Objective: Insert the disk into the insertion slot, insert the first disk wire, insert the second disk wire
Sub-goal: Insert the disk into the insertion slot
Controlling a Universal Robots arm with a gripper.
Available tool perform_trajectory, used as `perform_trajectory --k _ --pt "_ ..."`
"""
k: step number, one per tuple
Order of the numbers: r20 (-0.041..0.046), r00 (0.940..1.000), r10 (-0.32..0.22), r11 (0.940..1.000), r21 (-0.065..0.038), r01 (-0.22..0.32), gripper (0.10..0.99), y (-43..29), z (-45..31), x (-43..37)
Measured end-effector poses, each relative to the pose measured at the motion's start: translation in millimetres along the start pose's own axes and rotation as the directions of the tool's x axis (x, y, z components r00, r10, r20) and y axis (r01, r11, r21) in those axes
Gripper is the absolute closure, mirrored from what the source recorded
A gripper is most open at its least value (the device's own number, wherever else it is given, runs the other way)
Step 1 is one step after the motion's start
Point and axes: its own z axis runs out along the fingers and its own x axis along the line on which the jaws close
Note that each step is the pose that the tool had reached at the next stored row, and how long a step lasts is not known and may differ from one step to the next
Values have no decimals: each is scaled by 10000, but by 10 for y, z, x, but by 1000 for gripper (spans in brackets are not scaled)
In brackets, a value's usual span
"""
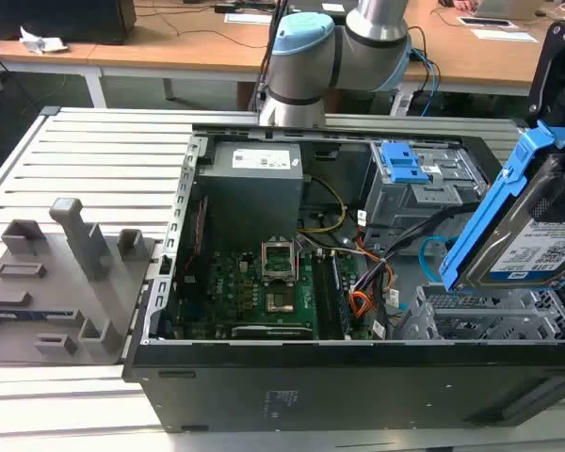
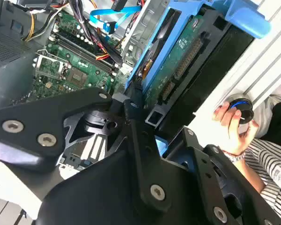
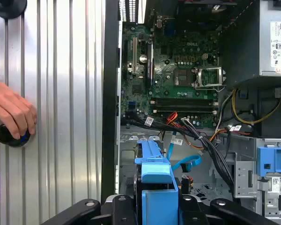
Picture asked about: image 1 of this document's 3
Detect hard disk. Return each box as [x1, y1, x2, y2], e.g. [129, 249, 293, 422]
[439, 120, 565, 291]

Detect blue disk wire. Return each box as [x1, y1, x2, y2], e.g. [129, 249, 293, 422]
[418, 234, 456, 285]

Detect metal disk bay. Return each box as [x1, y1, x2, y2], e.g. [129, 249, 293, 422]
[390, 284, 565, 341]

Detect black RAM slot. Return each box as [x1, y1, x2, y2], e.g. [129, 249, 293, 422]
[317, 252, 338, 331]
[324, 252, 346, 331]
[312, 252, 331, 331]
[330, 253, 352, 331]

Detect white paper sheet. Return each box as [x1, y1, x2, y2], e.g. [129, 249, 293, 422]
[224, 12, 274, 25]
[470, 28, 539, 44]

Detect blue drive cage latch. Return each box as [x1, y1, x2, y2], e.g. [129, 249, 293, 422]
[378, 142, 428, 186]

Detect grey drive cage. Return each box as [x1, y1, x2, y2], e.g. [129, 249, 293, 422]
[361, 140, 492, 236]

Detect metal socket cover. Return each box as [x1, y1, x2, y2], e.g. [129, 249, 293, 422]
[261, 239, 297, 284]

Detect grey power supply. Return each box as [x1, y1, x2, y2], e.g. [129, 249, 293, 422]
[195, 140, 306, 242]

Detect CPU socket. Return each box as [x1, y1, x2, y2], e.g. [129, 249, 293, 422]
[263, 287, 299, 315]

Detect wooden desk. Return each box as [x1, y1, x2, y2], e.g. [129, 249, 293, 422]
[87, 0, 565, 103]
[0, 23, 107, 109]

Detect black graphics card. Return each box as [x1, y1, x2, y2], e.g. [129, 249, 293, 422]
[230, 323, 315, 340]

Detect green motherboard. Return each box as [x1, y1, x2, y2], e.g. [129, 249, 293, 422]
[174, 249, 374, 341]

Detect black PC case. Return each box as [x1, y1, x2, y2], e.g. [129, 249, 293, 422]
[121, 122, 565, 435]

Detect black box on desk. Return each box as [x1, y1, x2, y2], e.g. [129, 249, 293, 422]
[0, 0, 137, 47]

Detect crumpled white paper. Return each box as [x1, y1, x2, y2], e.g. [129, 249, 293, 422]
[18, 25, 71, 57]

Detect grey parts rack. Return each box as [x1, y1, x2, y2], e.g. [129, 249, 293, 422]
[0, 197, 165, 367]

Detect blue round cable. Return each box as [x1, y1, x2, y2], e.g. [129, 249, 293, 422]
[407, 46, 443, 119]

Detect black wire bundle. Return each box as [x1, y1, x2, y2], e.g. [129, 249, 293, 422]
[350, 209, 467, 302]

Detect yellow and black wires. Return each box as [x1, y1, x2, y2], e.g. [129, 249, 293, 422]
[297, 174, 348, 234]

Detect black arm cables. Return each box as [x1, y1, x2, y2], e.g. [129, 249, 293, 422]
[251, 0, 291, 114]

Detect orange and red wires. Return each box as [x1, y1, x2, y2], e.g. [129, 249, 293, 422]
[350, 263, 395, 326]

